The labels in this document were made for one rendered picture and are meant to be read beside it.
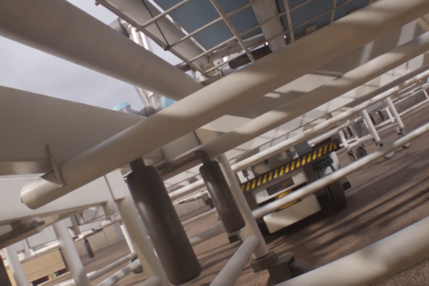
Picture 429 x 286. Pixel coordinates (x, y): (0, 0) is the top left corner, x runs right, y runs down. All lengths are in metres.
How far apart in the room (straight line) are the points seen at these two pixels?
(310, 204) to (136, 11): 1.38
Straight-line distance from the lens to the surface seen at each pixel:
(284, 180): 1.68
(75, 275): 1.00
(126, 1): 0.44
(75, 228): 1.06
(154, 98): 1.67
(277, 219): 1.69
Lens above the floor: 0.32
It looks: 11 degrees up
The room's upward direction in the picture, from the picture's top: 24 degrees counter-clockwise
